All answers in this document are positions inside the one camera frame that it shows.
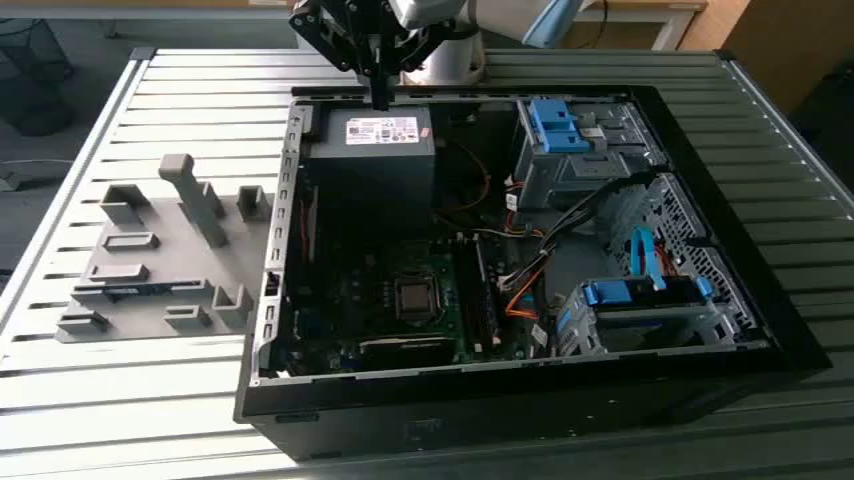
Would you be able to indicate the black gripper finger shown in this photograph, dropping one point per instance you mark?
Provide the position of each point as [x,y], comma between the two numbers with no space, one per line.
[421,47]
[321,40]

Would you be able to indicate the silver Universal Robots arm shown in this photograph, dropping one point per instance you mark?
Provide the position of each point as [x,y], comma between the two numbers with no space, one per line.
[454,60]

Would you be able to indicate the black RAM slot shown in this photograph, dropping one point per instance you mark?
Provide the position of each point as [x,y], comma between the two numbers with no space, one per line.
[468,295]

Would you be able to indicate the grey power supply unit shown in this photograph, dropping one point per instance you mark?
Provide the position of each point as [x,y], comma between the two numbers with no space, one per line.
[374,150]

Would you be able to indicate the blue plastic drive latch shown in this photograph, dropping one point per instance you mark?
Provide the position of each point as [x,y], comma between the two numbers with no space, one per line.
[554,125]

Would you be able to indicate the white framed wooden desk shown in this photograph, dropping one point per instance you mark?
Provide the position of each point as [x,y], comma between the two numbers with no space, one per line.
[654,6]

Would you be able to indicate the grey metal drive cage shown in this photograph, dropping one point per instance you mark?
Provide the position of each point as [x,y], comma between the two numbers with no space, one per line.
[594,172]

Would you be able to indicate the black mesh wastebasket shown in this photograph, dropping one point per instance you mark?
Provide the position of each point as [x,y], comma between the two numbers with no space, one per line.
[34,75]

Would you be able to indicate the CPU socket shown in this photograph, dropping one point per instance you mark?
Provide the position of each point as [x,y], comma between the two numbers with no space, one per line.
[416,276]

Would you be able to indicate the grey plastic parts rack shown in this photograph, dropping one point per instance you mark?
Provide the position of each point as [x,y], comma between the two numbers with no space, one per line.
[167,260]

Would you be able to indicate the silver CPU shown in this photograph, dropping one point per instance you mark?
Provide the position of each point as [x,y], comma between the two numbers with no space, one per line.
[416,297]

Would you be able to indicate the green motherboard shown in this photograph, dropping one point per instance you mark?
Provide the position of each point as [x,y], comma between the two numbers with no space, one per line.
[334,310]

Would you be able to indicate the brown wooden cabinet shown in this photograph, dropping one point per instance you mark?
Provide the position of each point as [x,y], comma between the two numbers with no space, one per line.
[788,40]

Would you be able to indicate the blue disk carrier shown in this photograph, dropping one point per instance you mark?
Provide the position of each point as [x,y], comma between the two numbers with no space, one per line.
[609,292]

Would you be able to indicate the black graphics card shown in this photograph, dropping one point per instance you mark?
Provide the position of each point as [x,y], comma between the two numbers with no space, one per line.
[408,350]

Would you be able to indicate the grey metal disk bay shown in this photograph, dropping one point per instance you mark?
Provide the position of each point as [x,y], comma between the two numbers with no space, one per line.
[654,320]

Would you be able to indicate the black open PC case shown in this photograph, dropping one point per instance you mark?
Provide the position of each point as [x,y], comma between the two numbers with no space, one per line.
[534,415]

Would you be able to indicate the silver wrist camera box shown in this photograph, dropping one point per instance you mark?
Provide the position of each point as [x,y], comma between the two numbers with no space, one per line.
[428,12]

